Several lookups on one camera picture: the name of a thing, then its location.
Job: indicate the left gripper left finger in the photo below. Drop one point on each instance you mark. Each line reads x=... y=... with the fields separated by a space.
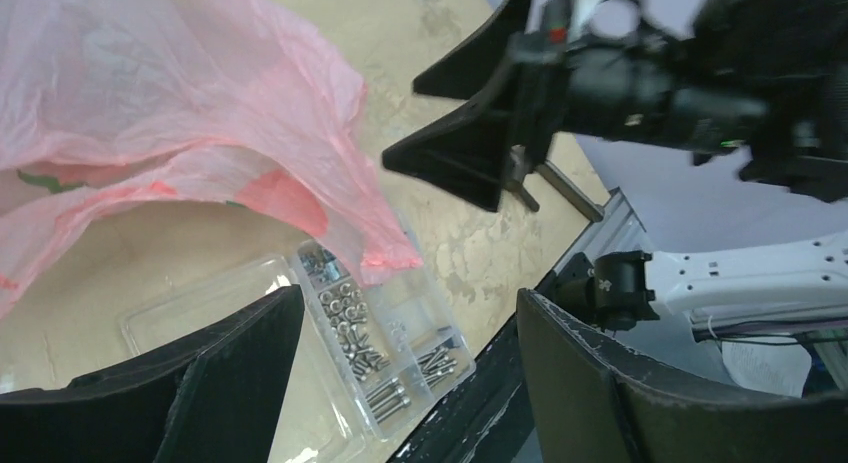
x=214 y=395

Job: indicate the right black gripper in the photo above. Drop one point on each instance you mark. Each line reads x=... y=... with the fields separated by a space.
x=504 y=127

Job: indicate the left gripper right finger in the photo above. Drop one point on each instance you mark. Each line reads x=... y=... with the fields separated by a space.
x=595 y=399

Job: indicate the pink plastic bag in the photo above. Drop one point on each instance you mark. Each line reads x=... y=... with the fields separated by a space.
x=108 y=104

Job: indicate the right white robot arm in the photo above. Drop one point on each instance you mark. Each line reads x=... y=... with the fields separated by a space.
x=732 y=142

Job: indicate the clear plastic screw box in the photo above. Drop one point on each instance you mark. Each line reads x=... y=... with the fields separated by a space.
x=369 y=361

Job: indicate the aluminium frame rail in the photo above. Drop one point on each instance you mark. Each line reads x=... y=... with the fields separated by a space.
x=614 y=226

